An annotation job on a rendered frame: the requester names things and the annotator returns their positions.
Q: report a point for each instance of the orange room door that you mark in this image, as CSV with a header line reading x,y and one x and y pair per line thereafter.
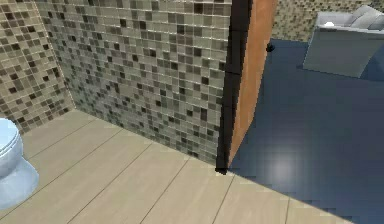
x,y
253,76

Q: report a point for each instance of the grey sofa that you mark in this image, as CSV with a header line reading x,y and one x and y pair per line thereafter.
x,y
340,50

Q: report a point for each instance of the small white object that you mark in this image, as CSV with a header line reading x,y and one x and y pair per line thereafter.
x,y
329,24

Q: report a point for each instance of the white toilet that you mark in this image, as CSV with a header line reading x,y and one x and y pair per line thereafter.
x,y
11,166

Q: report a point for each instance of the grey sofa cushion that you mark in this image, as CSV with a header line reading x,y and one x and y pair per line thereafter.
x,y
365,18

